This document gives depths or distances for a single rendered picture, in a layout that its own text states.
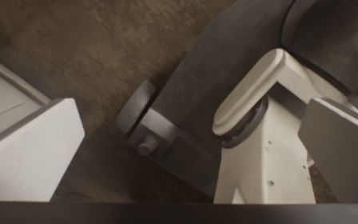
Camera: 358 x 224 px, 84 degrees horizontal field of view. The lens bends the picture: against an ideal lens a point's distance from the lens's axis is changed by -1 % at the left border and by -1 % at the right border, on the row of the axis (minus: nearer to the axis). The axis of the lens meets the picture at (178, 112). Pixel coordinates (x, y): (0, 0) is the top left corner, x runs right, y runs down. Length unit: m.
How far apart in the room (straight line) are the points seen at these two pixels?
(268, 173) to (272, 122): 0.11
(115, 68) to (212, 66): 0.38
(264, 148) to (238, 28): 0.29
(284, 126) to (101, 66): 0.61
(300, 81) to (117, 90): 0.60
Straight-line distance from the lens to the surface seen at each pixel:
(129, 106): 0.57
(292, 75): 0.38
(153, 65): 0.71
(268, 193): 0.29
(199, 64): 0.52
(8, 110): 0.89
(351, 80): 0.39
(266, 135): 0.36
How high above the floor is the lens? 0.68
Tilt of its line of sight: 65 degrees down
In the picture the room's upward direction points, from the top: 162 degrees counter-clockwise
